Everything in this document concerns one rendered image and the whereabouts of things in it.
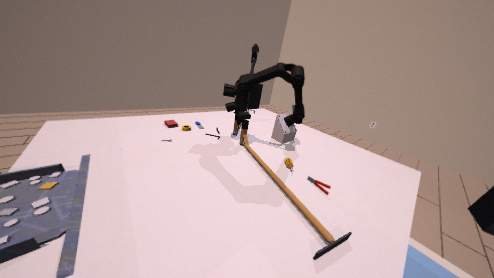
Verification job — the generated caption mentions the orange ribbed handle with grey metal rod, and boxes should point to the orange ribbed handle with grey metal rod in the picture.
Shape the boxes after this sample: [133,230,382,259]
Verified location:
[284,158,294,172]

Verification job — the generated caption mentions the red-handled pliers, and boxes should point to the red-handled pliers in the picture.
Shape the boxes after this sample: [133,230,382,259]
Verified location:
[307,176,330,194]

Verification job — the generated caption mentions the orange tile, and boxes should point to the orange tile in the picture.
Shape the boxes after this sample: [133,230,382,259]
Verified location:
[39,182,58,190]

